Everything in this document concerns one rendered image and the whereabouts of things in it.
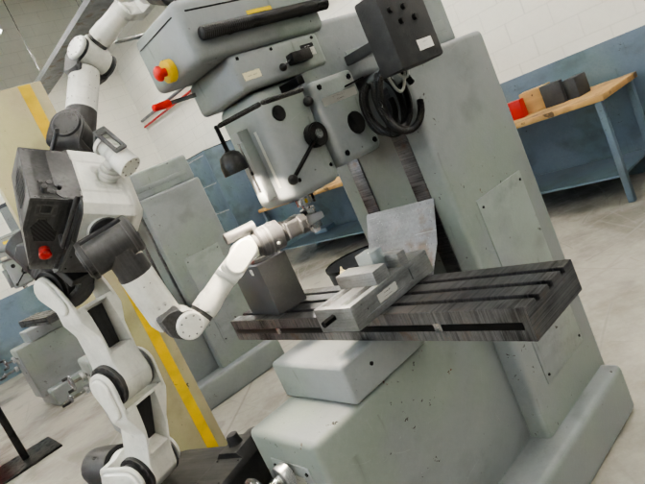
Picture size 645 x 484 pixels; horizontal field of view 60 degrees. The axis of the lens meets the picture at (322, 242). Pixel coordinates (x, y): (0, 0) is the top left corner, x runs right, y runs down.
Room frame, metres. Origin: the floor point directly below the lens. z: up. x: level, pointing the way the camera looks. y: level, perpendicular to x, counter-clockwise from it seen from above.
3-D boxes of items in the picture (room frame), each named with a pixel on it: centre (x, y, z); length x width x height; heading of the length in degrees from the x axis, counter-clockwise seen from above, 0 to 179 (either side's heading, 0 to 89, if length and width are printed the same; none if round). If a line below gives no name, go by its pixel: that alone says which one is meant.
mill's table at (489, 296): (1.64, -0.03, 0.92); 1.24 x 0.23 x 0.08; 38
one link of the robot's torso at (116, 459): (1.84, 0.88, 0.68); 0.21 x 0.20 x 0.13; 57
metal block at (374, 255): (1.55, -0.10, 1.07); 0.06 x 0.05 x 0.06; 39
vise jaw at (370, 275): (1.52, -0.06, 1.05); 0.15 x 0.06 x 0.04; 39
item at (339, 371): (1.69, 0.00, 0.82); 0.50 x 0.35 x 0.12; 128
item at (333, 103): (1.81, -0.15, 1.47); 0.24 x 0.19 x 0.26; 38
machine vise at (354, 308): (1.53, -0.08, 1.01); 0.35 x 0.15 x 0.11; 129
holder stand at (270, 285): (1.96, 0.24, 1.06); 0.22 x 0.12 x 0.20; 32
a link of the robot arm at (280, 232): (1.66, 0.09, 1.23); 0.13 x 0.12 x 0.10; 19
